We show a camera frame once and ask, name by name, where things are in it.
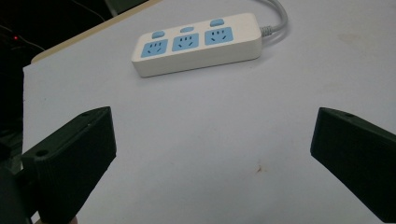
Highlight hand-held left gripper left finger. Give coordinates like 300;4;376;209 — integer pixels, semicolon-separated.
21;105;118;224

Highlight white power strip cable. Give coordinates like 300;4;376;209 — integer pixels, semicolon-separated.
254;0;289;38

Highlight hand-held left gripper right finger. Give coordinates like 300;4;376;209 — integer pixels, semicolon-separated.
309;106;396;224

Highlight thin dark cable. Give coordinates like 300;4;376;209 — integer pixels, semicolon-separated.
0;24;47;52

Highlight white power strip blue sockets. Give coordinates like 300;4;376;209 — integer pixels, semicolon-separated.
131;12;263;78

